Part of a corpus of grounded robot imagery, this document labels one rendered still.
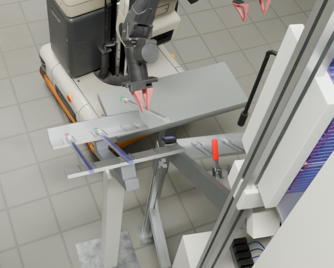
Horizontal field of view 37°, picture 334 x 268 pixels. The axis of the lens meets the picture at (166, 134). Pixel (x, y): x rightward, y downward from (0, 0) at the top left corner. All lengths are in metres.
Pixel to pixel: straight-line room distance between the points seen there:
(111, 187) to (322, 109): 1.05
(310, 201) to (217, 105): 1.33
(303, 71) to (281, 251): 0.39
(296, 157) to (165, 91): 1.35
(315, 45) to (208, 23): 2.69
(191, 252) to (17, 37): 1.91
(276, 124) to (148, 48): 0.70
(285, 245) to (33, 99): 2.12
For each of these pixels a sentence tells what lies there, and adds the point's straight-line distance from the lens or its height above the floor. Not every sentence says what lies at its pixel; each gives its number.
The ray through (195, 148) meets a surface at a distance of 1.79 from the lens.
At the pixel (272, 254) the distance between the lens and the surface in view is 1.04.
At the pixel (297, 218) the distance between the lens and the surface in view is 0.91.
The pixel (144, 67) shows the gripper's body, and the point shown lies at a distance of 1.53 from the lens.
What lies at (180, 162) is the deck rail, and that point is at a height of 0.84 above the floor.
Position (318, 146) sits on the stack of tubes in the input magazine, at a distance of 0.89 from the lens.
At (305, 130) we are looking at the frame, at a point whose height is 1.63.
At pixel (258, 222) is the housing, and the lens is 1.17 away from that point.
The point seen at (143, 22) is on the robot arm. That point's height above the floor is 1.22.
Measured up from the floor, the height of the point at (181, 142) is 0.73.
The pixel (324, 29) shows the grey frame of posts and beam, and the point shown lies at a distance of 0.69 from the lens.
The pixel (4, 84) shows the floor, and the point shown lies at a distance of 2.97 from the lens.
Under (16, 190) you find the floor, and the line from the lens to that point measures 2.57.
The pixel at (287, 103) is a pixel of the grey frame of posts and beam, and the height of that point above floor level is 1.65.
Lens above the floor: 2.23
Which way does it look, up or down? 54 degrees down
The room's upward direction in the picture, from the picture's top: 11 degrees clockwise
